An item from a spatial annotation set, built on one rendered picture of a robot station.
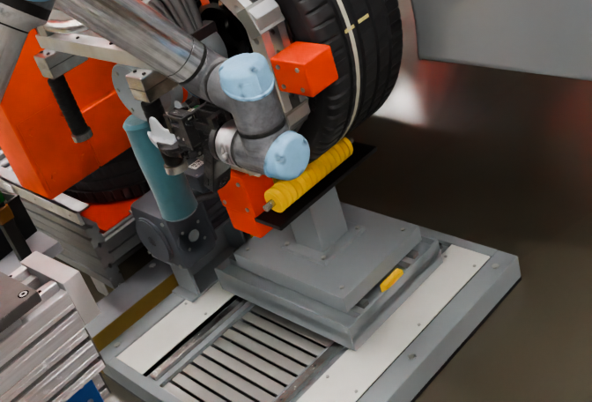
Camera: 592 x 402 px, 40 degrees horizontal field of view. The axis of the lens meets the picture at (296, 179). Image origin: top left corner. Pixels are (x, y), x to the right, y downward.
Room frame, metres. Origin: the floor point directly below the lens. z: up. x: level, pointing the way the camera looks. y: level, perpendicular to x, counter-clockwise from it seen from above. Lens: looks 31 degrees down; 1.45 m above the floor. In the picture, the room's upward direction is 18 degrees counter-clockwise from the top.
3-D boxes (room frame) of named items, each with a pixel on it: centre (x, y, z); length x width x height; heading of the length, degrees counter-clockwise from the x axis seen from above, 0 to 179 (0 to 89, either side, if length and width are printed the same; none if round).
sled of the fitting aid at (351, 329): (1.75, 0.00, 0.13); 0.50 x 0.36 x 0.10; 37
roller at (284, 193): (1.60, -0.04, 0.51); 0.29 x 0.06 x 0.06; 127
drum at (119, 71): (1.59, 0.17, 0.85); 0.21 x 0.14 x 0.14; 127
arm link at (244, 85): (1.14, 0.03, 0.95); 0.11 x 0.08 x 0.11; 26
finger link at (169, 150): (1.28, 0.18, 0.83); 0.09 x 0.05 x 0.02; 46
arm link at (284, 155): (1.12, 0.02, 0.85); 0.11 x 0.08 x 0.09; 37
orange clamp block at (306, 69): (1.38, -0.08, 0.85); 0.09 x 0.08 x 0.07; 37
